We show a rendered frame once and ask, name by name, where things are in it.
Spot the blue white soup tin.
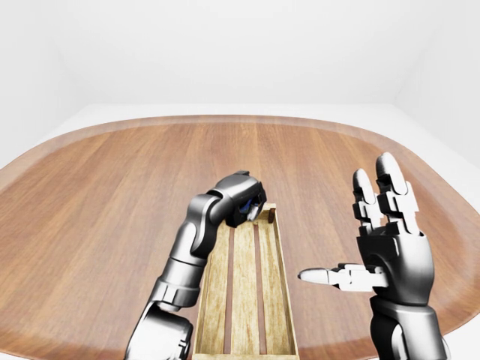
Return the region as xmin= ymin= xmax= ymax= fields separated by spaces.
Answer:
xmin=239 ymin=198 xmax=260 ymax=221

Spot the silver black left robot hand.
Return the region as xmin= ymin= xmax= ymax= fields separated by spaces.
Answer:
xmin=215 ymin=169 xmax=269 ymax=229

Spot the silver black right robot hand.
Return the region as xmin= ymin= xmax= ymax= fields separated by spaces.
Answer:
xmin=297 ymin=151 xmax=437 ymax=307

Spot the wooden slat tray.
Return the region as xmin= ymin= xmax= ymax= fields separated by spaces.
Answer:
xmin=192 ymin=202 xmax=300 ymax=358

